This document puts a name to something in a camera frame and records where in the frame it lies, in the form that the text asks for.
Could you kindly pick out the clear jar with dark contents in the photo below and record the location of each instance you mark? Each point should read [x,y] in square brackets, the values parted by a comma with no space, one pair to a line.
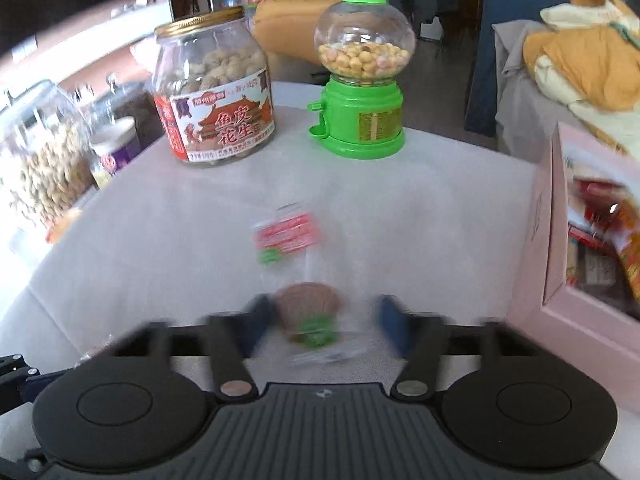
[122,102]

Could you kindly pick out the clear jar of peanuts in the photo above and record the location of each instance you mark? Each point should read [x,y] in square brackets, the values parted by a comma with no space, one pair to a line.
[40,160]

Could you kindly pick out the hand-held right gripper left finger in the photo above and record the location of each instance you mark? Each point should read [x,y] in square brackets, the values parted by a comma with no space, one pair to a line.
[260,321]

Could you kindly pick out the round brown cake packet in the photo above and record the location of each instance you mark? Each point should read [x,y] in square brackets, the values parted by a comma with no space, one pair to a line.
[305,300]

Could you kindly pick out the white cup with purple label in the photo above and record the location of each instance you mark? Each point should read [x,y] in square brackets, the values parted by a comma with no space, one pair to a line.
[116,147]

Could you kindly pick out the pink cardboard box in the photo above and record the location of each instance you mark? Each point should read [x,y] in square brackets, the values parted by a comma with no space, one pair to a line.
[550,270]

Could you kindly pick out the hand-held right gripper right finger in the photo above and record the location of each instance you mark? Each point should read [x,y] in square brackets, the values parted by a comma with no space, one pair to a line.
[394,327]

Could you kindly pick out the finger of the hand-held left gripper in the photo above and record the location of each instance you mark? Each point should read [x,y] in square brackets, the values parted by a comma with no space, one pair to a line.
[20,375]

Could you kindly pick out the pile of snack packets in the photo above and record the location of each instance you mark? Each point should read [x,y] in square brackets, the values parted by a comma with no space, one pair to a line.
[607,245]

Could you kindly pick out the orange and cream quilt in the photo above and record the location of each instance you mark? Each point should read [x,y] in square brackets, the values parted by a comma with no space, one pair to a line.
[585,55]

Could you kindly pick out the green candy dispenser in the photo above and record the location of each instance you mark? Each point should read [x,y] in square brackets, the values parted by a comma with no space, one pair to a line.
[362,70]

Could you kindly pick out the peanut jar with gold lid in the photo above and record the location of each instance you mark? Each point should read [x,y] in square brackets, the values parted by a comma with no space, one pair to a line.
[215,90]

